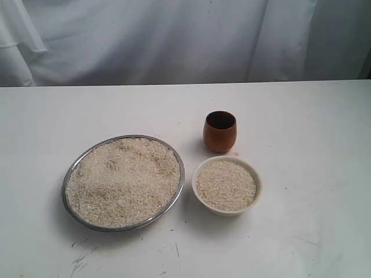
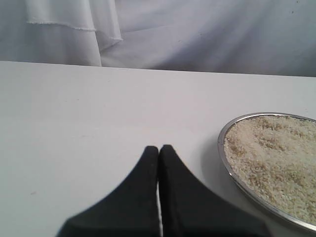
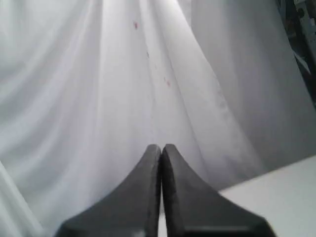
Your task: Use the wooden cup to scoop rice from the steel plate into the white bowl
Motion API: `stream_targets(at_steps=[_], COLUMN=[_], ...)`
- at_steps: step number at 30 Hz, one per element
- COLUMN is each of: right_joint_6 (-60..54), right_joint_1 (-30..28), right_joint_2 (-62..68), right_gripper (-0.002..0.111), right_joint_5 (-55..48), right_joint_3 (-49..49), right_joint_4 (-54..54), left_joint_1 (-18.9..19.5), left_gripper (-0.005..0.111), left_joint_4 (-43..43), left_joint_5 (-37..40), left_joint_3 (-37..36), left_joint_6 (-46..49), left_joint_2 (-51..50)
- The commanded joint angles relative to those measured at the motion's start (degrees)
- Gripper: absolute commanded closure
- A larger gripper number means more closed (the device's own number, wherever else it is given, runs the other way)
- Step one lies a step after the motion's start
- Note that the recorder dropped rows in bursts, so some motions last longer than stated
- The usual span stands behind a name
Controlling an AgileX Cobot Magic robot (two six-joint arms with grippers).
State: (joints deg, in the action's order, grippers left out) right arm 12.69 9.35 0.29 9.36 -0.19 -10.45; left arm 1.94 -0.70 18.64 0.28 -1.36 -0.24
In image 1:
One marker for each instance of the rice in white bowl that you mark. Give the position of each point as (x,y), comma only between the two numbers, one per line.
(226,185)

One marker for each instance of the small white ceramic bowl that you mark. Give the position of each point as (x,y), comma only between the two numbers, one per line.
(238,161)

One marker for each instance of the rice in steel bowl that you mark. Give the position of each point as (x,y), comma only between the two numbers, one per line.
(121,182)

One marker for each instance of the metal plate of rice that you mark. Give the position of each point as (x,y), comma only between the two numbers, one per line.
(69,173)

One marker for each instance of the white backdrop curtain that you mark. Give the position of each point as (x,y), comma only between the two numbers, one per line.
(50,43)

